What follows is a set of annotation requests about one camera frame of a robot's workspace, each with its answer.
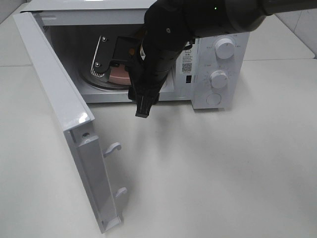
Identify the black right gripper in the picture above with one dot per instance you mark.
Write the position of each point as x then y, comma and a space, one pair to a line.
147, 80

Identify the pink round plate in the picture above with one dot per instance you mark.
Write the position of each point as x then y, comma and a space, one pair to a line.
118, 75

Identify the round white door button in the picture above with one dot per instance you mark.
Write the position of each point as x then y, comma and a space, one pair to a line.
213, 99

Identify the white microwave knob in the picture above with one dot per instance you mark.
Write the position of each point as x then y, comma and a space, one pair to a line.
219, 79
224, 48

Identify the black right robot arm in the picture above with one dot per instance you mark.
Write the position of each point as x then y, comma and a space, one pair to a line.
170, 24

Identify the white microwave oven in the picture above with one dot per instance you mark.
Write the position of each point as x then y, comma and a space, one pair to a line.
74, 28

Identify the glass microwave turntable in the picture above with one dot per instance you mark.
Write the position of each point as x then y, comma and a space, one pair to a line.
100, 82

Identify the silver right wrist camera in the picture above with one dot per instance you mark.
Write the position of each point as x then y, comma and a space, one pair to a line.
102, 56

